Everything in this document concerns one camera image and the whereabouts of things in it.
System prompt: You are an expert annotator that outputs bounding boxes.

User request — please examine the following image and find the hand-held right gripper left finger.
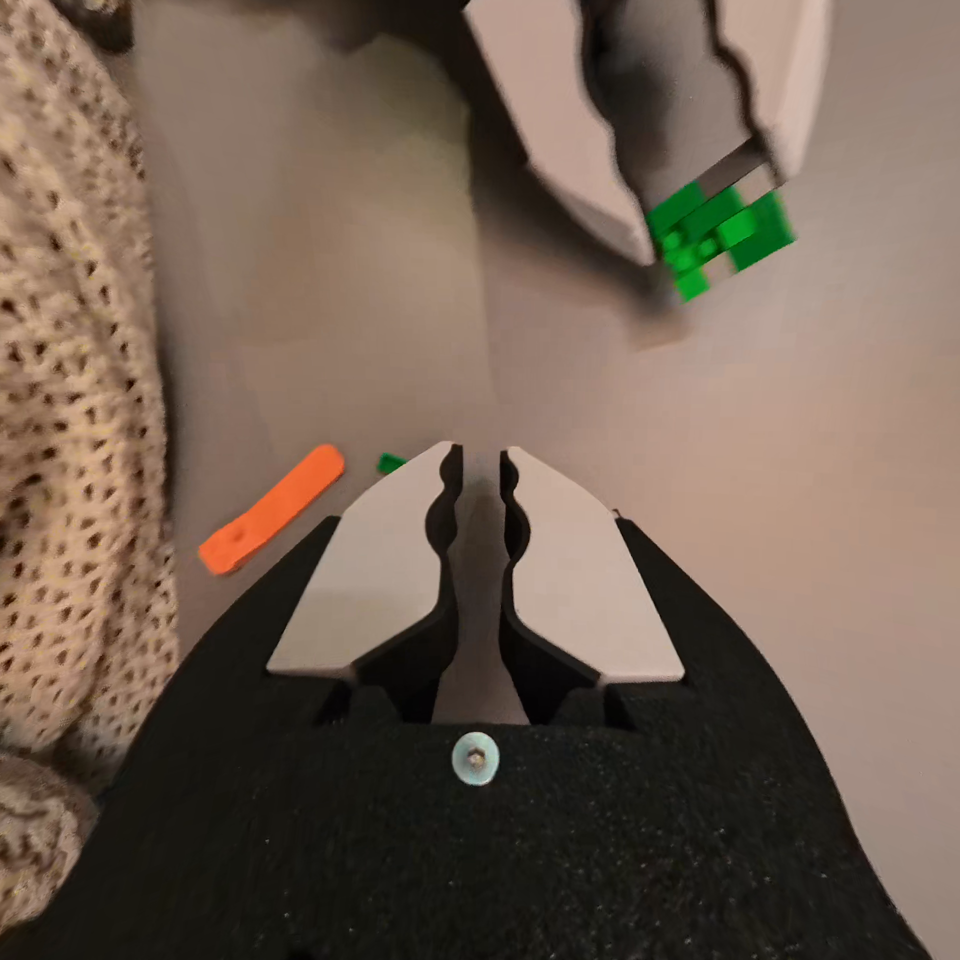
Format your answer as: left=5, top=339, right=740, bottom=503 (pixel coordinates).
left=266, top=440, right=465, bottom=726

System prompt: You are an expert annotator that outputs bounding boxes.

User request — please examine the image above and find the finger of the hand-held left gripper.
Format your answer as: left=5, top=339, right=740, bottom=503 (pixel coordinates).
left=708, top=0, right=835, bottom=187
left=461, top=0, right=657, bottom=269

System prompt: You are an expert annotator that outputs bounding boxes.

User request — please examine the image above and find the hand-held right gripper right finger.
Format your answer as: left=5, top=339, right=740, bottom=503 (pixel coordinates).
left=498, top=446, right=687, bottom=726

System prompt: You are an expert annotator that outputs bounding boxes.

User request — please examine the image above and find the green lego panel with studs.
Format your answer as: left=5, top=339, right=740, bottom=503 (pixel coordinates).
left=643, top=161, right=798, bottom=305

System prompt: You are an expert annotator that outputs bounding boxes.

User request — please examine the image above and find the orange brick separator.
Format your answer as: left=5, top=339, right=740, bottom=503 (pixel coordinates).
left=198, top=443, right=348, bottom=578

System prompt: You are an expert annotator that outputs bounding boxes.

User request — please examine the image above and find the person's knit sweater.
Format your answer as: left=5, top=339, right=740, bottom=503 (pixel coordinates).
left=0, top=0, right=183, bottom=935

